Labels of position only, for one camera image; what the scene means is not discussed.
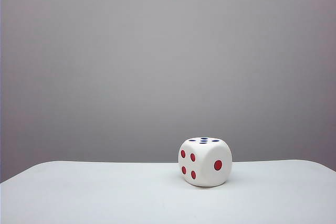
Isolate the large white die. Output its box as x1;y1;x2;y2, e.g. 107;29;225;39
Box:
177;136;233;189

